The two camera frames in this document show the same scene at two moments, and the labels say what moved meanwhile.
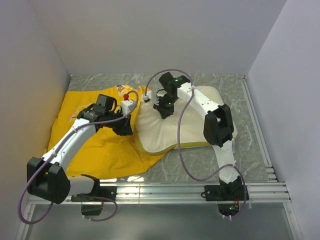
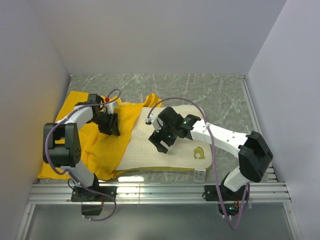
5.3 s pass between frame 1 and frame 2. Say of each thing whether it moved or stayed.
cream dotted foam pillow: moved
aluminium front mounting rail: stayed
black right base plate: stayed
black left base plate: stayed
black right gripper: moved
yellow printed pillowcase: moved
